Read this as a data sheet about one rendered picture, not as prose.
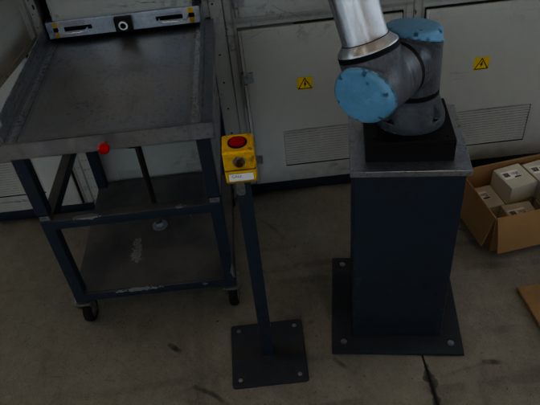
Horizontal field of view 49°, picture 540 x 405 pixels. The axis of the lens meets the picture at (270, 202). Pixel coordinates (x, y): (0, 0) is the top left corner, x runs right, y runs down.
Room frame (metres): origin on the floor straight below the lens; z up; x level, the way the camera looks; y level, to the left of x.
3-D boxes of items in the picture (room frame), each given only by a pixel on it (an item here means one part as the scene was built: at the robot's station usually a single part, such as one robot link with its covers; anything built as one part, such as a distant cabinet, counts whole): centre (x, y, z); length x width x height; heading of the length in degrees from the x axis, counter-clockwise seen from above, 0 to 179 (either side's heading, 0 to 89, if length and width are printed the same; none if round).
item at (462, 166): (1.37, -0.40, 0.74); 0.32 x 0.32 x 0.02; 81
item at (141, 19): (2.06, 0.44, 0.89); 0.54 x 0.05 x 0.06; 90
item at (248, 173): (1.22, 0.06, 0.85); 0.08 x 0.08 x 0.10; 0
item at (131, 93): (1.75, 0.44, 0.82); 0.68 x 0.62 x 0.06; 0
